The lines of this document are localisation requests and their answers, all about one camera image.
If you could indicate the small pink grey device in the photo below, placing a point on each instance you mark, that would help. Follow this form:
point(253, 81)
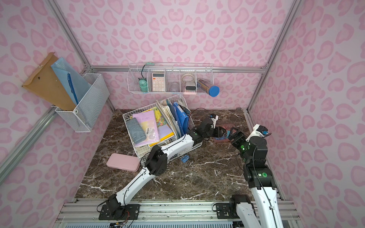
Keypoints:
point(190, 88)

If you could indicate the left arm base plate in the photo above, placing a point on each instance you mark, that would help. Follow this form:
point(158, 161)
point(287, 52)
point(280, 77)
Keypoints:
point(129, 212)

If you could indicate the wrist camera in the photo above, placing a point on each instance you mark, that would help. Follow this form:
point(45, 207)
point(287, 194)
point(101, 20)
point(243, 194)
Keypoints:
point(214, 119)
point(258, 130)

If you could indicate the white mesh wall file holder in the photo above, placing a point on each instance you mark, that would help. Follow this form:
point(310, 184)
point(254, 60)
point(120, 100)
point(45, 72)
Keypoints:
point(83, 118)

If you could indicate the pink box lid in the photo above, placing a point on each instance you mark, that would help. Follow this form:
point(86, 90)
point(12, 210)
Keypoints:
point(123, 162)

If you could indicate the blue capped pencil tube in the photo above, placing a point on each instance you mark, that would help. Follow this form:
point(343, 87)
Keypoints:
point(209, 88)

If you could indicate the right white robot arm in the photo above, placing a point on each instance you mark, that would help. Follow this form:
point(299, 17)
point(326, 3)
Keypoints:
point(253, 152)

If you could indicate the tape roll on shelf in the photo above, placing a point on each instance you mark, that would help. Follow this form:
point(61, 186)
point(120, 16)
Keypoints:
point(188, 78)

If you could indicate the white wire wall shelf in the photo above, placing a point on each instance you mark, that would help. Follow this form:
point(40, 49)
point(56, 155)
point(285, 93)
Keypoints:
point(173, 73)

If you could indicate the white wire desk basket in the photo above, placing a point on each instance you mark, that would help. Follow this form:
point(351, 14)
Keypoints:
point(168, 133)

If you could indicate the blue pen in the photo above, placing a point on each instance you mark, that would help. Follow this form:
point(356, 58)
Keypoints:
point(69, 79)

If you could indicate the floral colourful book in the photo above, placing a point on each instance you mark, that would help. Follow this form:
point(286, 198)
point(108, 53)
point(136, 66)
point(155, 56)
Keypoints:
point(160, 120)

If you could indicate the grey notebook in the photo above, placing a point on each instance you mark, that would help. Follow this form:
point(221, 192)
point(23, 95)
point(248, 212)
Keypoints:
point(135, 130)

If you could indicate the purple paper pad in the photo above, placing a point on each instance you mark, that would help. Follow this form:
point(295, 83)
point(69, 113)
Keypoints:
point(147, 121)

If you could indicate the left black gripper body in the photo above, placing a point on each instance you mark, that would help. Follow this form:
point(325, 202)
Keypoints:
point(216, 131)

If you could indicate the pink calculator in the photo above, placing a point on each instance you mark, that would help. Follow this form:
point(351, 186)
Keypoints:
point(158, 82)

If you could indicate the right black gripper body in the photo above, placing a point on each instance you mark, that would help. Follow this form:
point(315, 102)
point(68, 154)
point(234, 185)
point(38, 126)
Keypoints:
point(235, 137)

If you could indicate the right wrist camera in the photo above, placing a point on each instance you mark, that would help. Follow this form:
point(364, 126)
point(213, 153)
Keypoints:
point(258, 130)

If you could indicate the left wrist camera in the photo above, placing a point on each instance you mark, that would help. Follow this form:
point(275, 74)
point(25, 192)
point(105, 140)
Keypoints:
point(214, 119)

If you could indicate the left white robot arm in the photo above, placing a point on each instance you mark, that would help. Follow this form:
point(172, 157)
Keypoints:
point(156, 164)

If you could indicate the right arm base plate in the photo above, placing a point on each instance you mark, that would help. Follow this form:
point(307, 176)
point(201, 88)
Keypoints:
point(224, 211)

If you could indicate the light blue folder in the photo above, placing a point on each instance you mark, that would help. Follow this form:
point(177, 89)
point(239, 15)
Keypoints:
point(74, 84)

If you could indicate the blue binder clip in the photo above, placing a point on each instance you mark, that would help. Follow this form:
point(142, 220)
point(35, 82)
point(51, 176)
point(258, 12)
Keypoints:
point(185, 158)

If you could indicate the blue file folder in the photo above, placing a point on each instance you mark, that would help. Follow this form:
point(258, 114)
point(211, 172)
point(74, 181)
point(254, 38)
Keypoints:
point(182, 118)

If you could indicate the pink storage box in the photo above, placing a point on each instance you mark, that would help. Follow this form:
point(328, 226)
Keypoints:
point(228, 127)

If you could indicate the brown paper envelope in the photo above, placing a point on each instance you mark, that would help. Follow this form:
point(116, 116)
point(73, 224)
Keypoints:
point(44, 83)

